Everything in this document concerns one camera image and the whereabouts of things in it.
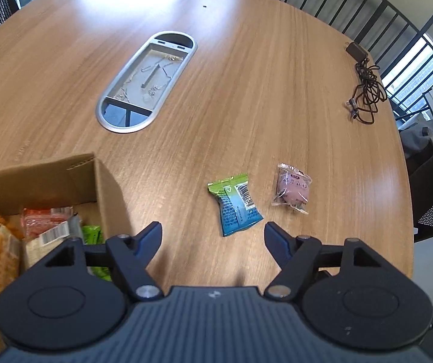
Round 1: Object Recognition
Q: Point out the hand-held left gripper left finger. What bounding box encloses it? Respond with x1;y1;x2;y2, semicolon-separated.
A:
44;221;164;302

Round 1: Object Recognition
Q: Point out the black power adapter with cable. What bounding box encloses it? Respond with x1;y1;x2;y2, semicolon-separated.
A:
345;41;389;125

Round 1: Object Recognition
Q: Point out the clear white cake packet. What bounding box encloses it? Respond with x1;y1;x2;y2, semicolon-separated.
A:
23;215;85;271

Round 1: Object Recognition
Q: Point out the orange snack packet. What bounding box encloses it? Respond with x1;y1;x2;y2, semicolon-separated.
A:
21;207;74;241

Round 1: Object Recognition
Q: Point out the yellow rice cracker packet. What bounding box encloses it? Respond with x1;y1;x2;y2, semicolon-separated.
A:
0;213;25;317

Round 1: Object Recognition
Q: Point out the silver oval cable port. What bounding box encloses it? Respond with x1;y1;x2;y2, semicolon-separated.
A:
95;30;198;134

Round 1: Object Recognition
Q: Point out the black and grey backpack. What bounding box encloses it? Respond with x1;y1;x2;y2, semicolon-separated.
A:
398;115;433;212

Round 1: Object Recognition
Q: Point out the pink pastry packet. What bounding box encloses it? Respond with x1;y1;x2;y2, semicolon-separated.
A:
271;163;313;215

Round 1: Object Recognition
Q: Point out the blue green snack packet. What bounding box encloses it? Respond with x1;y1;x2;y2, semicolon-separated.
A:
206;173;264;237

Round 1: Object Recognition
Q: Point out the black metal railing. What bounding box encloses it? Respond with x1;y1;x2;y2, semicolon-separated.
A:
280;0;433;114

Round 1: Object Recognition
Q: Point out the brown cardboard box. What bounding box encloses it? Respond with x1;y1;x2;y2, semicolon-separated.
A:
0;153;134;363

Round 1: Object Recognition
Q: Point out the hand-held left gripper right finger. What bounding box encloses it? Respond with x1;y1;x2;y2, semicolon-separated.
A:
263;221;383;299

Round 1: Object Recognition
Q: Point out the light green snack packet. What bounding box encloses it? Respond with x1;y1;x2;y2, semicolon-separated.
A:
81;226;113;283

